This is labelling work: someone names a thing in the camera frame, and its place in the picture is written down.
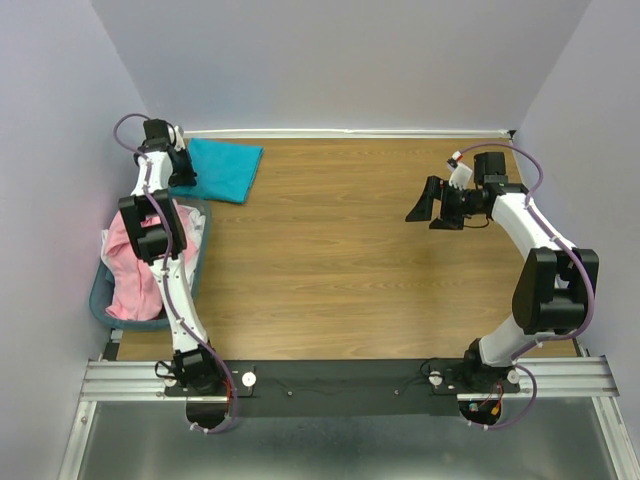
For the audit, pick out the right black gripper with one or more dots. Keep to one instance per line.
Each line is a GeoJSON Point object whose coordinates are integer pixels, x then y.
{"type": "Point", "coordinates": [422, 210]}

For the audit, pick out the aluminium rail frame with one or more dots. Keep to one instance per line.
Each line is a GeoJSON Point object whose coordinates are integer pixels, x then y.
{"type": "Point", "coordinates": [563, 421]}

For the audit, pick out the teal t shirt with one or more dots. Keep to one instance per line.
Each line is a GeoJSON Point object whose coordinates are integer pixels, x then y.
{"type": "Point", "coordinates": [225, 171]}

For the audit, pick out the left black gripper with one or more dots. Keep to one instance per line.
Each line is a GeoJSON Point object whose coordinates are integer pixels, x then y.
{"type": "Point", "coordinates": [187, 177]}

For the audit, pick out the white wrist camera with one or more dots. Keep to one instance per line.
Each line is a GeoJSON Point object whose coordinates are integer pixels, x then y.
{"type": "Point", "coordinates": [176, 137]}
{"type": "Point", "coordinates": [460, 175]}

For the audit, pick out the blue plastic laundry basket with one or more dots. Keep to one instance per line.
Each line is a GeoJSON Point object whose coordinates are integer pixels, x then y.
{"type": "Point", "coordinates": [102, 290]}

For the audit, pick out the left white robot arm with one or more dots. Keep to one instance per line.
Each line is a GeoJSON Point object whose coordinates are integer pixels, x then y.
{"type": "Point", "coordinates": [158, 238]}

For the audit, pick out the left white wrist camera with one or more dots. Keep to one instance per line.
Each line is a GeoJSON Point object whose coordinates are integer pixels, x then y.
{"type": "Point", "coordinates": [176, 137]}

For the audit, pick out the pink t shirt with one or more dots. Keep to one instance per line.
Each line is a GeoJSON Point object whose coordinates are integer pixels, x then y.
{"type": "Point", "coordinates": [137, 298]}

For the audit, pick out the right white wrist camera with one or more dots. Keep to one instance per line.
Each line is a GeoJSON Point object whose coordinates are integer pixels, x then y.
{"type": "Point", "coordinates": [460, 175]}

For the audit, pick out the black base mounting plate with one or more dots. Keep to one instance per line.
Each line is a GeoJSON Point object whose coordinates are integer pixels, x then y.
{"type": "Point", "coordinates": [340, 388]}

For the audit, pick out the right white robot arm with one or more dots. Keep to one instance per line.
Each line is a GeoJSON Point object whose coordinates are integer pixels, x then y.
{"type": "Point", "coordinates": [554, 297]}

